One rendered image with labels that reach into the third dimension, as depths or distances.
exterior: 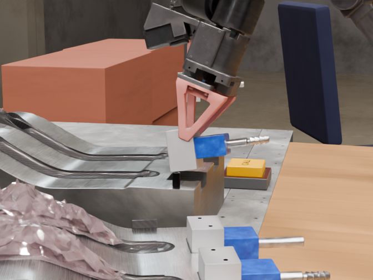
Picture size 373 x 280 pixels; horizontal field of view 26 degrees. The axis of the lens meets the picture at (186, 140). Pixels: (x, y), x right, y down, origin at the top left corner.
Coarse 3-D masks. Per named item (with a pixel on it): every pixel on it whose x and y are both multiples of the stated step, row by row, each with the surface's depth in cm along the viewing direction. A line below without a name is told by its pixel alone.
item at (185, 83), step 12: (192, 72) 104; (204, 72) 104; (180, 84) 102; (192, 84) 102; (204, 84) 102; (180, 96) 103; (204, 96) 103; (216, 96) 101; (180, 108) 104; (216, 108) 102; (180, 120) 104; (204, 120) 103; (180, 132) 104; (192, 132) 104
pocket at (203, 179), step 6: (180, 174) 111; (186, 174) 111; (192, 174) 110; (198, 174) 110; (204, 174) 110; (180, 180) 111; (186, 180) 111; (192, 180) 111; (198, 180) 110; (204, 180) 110; (204, 186) 108
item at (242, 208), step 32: (64, 128) 188; (96, 128) 188; (128, 128) 188; (160, 128) 188; (224, 128) 188; (224, 160) 157; (224, 192) 134; (256, 192) 134; (224, 224) 116; (256, 224) 116
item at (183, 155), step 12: (168, 132) 105; (168, 144) 105; (180, 144) 105; (192, 144) 105; (204, 144) 105; (216, 144) 104; (228, 144) 106; (240, 144) 105; (252, 144) 105; (168, 156) 106; (180, 156) 105; (192, 156) 105; (204, 156) 105; (216, 156) 105; (180, 168) 105; (192, 168) 105
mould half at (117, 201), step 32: (0, 128) 118; (0, 160) 107; (64, 160) 118; (160, 160) 117; (64, 192) 104; (96, 192) 103; (128, 192) 103; (160, 192) 102; (192, 192) 101; (128, 224) 103; (160, 224) 103
